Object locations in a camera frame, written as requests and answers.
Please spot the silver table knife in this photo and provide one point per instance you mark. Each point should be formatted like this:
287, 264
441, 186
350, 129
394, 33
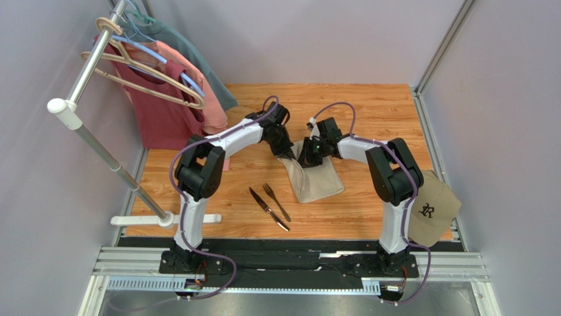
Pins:
268, 210

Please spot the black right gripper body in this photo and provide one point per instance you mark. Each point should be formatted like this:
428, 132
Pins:
307, 155

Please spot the beige baseball cap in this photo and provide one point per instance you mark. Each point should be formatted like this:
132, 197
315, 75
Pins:
433, 211

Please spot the green wire hanger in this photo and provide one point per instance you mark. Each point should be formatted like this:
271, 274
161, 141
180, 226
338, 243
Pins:
140, 18

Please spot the blue plastic hanger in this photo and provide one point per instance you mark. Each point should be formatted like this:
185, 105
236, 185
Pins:
187, 82

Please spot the silver fork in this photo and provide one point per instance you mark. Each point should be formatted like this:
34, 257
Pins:
268, 190

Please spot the beige wooden hanger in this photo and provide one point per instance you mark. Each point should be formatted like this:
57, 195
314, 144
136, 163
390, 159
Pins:
124, 57

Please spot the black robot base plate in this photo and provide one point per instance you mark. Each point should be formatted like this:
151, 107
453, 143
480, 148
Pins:
367, 264

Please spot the teal green shirt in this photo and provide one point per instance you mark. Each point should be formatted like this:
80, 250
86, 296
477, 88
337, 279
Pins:
163, 32

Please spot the aluminium frame rail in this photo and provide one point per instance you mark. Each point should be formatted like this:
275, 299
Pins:
124, 268

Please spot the dark red t-shirt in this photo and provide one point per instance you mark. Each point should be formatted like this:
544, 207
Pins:
162, 124

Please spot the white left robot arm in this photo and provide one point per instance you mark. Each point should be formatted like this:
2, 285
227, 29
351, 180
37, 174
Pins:
198, 170

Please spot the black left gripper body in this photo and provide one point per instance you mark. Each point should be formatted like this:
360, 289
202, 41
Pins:
281, 144

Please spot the beige cloth napkin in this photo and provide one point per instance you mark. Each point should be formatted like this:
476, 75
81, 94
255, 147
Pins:
315, 183

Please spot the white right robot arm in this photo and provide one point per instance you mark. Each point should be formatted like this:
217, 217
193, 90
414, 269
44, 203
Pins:
396, 179

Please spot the salmon pink t-shirt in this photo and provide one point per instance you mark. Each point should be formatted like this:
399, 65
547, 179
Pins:
216, 119

